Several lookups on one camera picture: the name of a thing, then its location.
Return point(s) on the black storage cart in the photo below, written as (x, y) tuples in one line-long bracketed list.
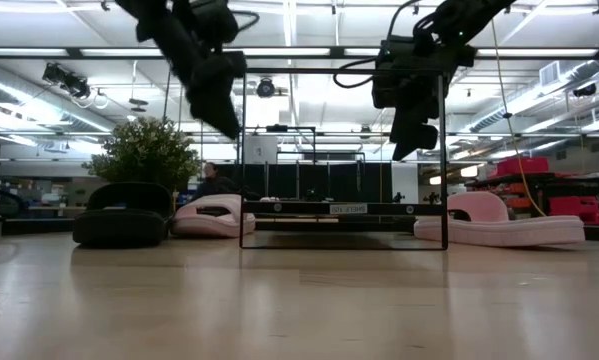
[(529, 179)]

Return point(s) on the black aluminium table frame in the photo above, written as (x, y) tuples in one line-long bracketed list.
[(39, 226)]

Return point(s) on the white ceiling vent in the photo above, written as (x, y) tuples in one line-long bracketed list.
[(550, 74)]

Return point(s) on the black slide sandal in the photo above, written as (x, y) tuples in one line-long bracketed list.
[(119, 227)]

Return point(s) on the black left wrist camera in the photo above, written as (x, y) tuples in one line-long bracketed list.
[(211, 22)]

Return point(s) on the person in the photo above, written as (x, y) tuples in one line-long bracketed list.
[(211, 185)]

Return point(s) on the round black ceiling device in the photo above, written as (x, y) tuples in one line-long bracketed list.
[(266, 88)]

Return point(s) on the red plastic bin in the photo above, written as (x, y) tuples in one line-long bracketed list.
[(519, 166)]

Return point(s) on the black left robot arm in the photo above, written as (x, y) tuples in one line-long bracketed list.
[(164, 35)]

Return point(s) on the green potted plant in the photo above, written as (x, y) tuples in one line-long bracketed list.
[(144, 150)]

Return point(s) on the black ceiling projector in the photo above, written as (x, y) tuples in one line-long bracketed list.
[(585, 90)]

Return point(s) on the red plastic crate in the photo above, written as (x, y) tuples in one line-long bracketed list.
[(574, 207)]

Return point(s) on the white board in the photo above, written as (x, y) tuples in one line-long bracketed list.
[(261, 150)]

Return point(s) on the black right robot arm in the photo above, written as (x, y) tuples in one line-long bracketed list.
[(459, 25)]

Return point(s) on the black metal shelf rack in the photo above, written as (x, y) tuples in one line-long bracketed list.
[(299, 208)]

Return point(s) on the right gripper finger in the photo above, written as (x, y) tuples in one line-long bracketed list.
[(410, 135), (429, 127)]

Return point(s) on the black ceiling camera rig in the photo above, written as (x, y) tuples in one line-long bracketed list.
[(69, 82)]

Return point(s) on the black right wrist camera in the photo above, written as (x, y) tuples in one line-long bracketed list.
[(401, 50)]

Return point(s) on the black partition panels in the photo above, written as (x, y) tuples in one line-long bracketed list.
[(339, 182)]

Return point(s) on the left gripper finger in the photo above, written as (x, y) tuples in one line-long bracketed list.
[(206, 112), (229, 120)]

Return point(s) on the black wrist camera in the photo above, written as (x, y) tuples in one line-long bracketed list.
[(211, 22), (401, 50)]

